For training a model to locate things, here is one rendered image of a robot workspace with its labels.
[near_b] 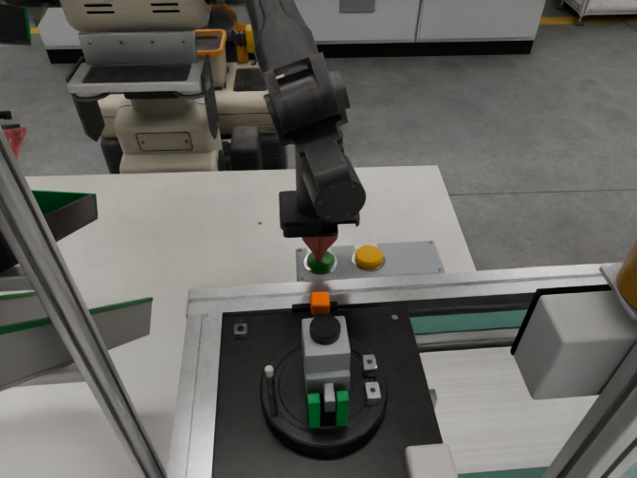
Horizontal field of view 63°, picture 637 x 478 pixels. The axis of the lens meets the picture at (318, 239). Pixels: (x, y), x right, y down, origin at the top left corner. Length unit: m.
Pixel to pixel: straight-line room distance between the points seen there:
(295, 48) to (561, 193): 2.21
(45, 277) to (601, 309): 0.37
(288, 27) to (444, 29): 3.16
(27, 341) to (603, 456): 0.42
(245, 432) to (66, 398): 0.30
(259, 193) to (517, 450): 0.65
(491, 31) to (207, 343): 3.35
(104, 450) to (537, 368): 0.54
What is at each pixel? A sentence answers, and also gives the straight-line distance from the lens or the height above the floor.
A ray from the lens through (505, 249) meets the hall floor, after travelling 2.28.
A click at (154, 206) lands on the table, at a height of 0.86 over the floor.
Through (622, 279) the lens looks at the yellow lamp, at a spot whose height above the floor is 1.27.
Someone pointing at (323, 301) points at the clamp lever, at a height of 1.08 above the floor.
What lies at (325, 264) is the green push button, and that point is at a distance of 0.74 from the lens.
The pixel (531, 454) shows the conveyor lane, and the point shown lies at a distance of 0.68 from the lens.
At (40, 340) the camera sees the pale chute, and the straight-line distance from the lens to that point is 0.46.
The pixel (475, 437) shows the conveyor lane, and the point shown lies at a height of 0.92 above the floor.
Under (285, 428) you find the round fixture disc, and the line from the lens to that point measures 0.57.
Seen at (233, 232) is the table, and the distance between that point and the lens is 0.96.
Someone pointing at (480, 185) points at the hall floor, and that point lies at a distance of 2.59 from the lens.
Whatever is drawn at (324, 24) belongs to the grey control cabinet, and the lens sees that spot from 3.56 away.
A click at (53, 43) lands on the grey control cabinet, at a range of 3.90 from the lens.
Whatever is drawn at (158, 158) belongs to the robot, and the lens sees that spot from 1.28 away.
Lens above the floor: 1.50
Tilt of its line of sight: 43 degrees down
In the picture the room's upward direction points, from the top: straight up
